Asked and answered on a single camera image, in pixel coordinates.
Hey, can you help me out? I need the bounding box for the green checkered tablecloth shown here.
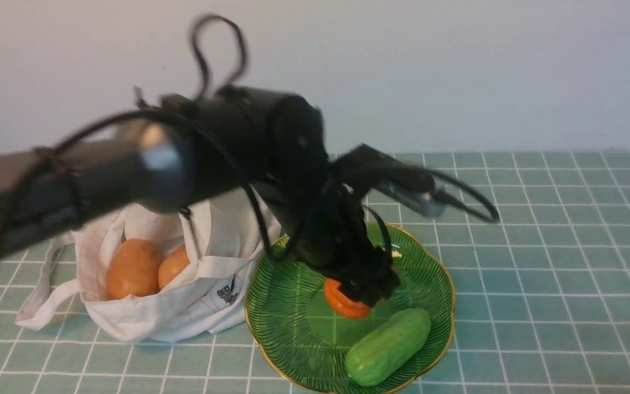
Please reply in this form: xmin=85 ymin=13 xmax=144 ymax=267
xmin=0 ymin=150 xmax=630 ymax=393

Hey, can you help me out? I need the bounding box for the green glass plate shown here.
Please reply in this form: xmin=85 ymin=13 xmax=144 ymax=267
xmin=245 ymin=225 xmax=457 ymax=393

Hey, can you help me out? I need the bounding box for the small orange pumpkin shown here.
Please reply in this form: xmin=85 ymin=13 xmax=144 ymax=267
xmin=323 ymin=279 xmax=372 ymax=320

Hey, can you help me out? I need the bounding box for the black cable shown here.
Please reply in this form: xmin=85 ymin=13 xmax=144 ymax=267
xmin=0 ymin=14 xmax=500 ymax=394

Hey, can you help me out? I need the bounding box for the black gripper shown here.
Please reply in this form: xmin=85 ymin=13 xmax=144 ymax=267
xmin=260 ymin=181 xmax=400 ymax=307

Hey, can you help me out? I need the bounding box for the green cucumber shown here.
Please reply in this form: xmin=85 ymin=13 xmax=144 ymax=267
xmin=345 ymin=308 xmax=431 ymax=387

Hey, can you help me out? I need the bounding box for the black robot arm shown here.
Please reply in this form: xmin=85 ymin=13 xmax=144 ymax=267
xmin=0 ymin=86 xmax=400 ymax=306

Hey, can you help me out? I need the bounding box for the large brown potato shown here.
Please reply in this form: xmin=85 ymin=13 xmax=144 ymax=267
xmin=107 ymin=239 xmax=162 ymax=300

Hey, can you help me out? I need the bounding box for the white cloth tote bag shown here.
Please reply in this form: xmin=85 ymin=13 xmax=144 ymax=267
xmin=15 ymin=190 xmax=264 ymax=343

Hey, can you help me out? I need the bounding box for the small brown potato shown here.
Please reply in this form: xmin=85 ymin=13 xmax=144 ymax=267
xmin=157 ymin=244 xmax=190 ymax=289

